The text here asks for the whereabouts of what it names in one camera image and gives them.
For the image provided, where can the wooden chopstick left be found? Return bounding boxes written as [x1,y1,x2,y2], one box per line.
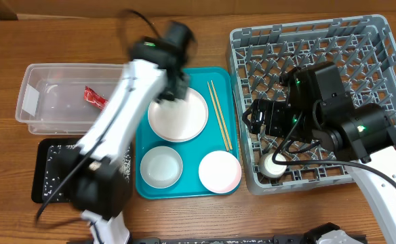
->
[207,82,229,151]

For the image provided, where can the pink bowl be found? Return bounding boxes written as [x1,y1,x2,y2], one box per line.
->
[198,150,241,194]

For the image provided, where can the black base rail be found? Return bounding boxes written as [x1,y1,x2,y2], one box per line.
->
[130,222,368,244]

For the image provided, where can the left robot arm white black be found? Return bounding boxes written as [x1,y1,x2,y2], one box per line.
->
[55,22,195,243]

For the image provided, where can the large white pink plate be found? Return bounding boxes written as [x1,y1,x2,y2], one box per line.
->
[148,88,209,142]

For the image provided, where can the white rice pile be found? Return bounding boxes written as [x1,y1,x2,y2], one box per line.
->
[39,144,132,202]

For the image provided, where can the red snack wrapper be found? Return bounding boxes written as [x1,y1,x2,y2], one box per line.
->
[83,86,108,110]

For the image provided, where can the black tray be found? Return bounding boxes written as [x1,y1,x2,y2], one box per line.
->
[31,138,134,203]

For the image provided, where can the wooden chopstick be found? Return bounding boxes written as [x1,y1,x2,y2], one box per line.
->
[210,81,233,150]
[207,82,229,151]

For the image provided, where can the grey bowl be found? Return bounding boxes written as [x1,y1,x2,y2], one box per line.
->
[140,146,183,189]

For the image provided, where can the teal plastic tray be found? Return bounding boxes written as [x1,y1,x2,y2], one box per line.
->
[134,67,239,200]

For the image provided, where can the white cup in rack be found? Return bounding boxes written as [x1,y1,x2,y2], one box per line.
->
[258,151,287,178]

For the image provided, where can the clear plastic bin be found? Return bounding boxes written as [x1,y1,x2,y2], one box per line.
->
[15,63,123,135]

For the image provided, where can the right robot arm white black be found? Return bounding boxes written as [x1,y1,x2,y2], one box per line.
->
[242,62,396,243]

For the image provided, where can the wooden chopstick right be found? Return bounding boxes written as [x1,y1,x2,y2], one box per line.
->
[210,81,233,150]

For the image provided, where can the grey dishwasher rack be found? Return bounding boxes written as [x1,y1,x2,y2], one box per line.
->
[227,14,396,195]

